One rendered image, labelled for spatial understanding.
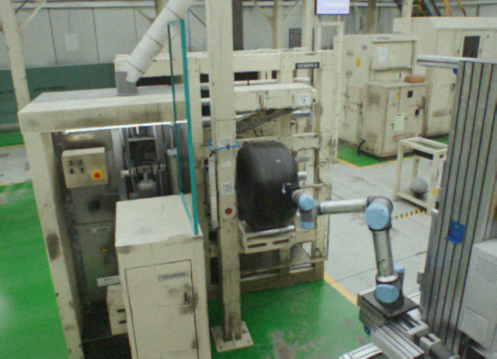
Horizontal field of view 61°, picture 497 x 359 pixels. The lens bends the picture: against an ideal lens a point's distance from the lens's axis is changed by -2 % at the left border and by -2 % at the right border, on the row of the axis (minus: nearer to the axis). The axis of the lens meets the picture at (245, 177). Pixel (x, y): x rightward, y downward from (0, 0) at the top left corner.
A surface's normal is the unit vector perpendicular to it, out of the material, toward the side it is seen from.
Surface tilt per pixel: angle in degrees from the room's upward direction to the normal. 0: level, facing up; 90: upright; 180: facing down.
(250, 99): 90
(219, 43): 90
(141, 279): 90
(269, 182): 67
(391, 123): 90
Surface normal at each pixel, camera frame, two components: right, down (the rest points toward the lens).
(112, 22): 0.44, 0.29
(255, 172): -0.51, -0.17
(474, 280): -0.90, 0.17
